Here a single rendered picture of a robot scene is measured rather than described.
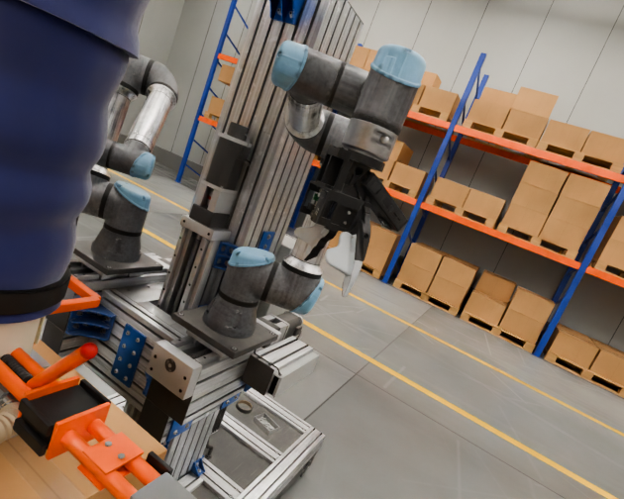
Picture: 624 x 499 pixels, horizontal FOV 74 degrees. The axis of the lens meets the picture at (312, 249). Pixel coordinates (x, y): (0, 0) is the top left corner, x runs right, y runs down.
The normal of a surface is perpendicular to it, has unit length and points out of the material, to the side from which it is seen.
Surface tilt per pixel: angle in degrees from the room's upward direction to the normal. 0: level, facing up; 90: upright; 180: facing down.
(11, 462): 0
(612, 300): 90
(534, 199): 90
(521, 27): 90
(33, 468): 0
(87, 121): 77
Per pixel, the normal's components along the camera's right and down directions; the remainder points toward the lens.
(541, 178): -0.40, 0.04
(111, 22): 0.94, 0.13
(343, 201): 0.39, 0.33
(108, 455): 0.36, -0.91
